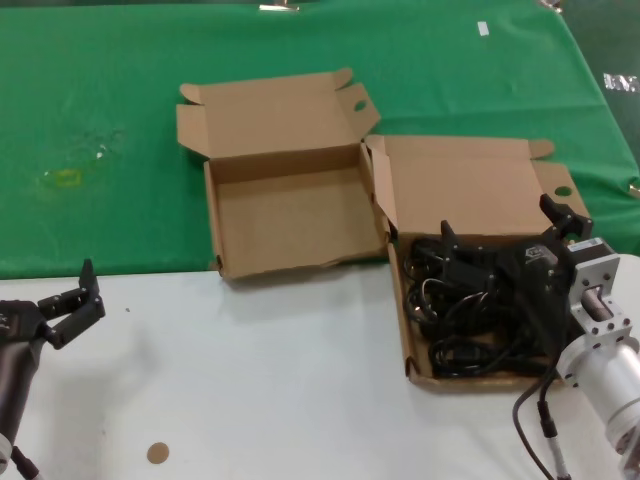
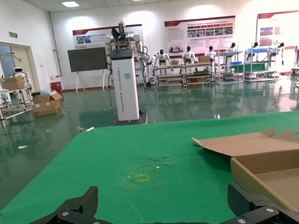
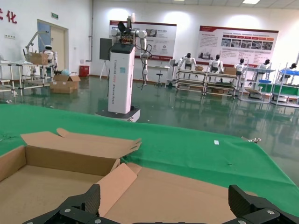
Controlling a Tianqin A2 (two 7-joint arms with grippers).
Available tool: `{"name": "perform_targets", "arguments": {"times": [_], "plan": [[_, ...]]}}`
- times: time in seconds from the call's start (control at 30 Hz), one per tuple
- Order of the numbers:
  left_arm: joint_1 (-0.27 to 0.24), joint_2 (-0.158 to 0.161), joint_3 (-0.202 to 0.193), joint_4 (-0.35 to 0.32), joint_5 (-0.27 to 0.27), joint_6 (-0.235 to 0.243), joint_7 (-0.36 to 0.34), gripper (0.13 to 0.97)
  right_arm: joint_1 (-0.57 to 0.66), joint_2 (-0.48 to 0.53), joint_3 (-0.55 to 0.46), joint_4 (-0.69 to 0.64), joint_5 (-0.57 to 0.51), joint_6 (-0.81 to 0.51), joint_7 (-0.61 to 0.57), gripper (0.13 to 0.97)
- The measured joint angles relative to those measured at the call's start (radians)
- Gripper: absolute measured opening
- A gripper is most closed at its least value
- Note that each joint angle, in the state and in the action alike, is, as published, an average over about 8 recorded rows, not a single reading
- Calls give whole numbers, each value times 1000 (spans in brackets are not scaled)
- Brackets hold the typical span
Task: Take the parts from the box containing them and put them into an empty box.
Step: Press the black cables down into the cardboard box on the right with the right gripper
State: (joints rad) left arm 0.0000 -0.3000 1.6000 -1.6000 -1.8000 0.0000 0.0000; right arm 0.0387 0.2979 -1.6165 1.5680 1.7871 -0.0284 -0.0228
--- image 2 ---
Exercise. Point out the cardboard box on rack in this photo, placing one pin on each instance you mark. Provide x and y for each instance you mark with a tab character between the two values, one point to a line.
12	83

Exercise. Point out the grey wall pipe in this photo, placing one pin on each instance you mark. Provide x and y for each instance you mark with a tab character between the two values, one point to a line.
54	46

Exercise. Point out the open brown cardboard box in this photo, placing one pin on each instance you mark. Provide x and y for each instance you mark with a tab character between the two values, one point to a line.
257	163

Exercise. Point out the open cardboard floor box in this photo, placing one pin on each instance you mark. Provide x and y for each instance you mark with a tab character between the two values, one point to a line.
46	99

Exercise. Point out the small workbench cardboard box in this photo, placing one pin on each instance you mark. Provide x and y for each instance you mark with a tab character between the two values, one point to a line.
174	62

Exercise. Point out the white humanoid robot black head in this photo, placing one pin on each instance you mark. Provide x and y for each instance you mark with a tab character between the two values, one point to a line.
280	50
231	50
211	53
254	47
189	56
161	58

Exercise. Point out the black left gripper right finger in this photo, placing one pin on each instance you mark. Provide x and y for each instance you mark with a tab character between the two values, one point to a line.
252	207

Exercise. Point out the beige framed door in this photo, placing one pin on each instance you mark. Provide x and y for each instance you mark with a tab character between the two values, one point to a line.
14	60

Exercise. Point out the white tube frame rack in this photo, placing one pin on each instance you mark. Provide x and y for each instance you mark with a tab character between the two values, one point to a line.
22	98

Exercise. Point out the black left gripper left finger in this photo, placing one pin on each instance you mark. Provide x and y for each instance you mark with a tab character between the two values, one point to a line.
77	210

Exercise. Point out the closed cardboard floor box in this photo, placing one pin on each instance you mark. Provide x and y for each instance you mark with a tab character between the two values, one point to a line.
44	109

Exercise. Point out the green exit sign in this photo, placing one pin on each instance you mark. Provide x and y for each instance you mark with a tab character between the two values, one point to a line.
13	35

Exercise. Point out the small white service robot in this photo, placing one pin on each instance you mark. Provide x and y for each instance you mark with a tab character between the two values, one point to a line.
17	71

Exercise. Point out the metal cloth clamp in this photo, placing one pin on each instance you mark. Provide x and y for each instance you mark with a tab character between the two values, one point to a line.
85	129
217	116

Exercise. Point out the blue storage bin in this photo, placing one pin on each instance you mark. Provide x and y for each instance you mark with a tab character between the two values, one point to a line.
257	50
236	62

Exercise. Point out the red white wall poster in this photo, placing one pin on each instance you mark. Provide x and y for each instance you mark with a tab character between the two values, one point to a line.
93	37
275	28
198	35

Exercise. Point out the metal shelf rack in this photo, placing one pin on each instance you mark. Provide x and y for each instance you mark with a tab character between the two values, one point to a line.
259	74
229	77

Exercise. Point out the green table cloth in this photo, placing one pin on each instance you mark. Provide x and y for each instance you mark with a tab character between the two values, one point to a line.
105	163

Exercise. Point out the dark display on stand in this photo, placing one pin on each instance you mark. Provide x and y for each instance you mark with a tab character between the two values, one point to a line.
86	59

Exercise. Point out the tube frame workbench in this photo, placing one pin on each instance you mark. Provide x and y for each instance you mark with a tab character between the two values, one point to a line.
198	74
169	75

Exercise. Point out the ceiling light panel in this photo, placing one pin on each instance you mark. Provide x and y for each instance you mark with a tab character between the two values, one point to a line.
70	4

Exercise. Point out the green shelf mat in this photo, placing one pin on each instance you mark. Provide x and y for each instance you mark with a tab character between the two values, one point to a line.
247	68

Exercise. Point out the large workbench cardboard box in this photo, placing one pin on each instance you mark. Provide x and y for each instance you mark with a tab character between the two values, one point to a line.
204	59

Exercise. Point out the white floor scrap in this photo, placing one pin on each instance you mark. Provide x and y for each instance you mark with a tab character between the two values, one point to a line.
23	147

